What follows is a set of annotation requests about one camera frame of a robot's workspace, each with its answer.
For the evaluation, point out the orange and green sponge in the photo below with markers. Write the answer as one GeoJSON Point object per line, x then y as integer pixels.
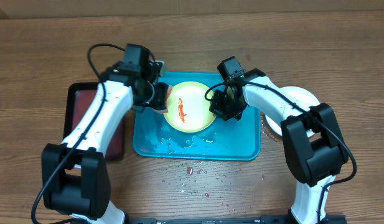
{"type": "Point", "coordinates": [162, 93]}

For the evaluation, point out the black tray with red water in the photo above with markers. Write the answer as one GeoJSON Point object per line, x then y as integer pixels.
{"type": "Point", "coordinates": [79, 98]}

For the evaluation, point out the yellow-green plate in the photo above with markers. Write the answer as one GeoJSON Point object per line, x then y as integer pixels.
{"type": "Point", "coordinates": [188, 110]}

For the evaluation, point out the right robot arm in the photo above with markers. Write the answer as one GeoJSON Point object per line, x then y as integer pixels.
{"type": "Point", "coordinates": [314, 148]}

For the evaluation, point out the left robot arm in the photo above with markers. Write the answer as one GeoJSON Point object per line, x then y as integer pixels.
{"type": "Point", "coordinates": [74, 172]}

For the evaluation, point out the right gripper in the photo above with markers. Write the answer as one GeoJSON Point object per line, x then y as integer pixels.
{"type": "Point", "coordinates": [221, 110]}

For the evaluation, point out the teal plastic tray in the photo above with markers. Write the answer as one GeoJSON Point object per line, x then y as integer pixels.
{"type": "Point", "coordinates": [232, 140]}

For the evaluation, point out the white plate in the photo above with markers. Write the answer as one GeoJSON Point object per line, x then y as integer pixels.
{"type": "Point", "coordinates": [300, 94]}

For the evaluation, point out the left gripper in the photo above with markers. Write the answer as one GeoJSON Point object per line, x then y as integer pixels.
{"type": "Point", "coordinates": [144, 105]}

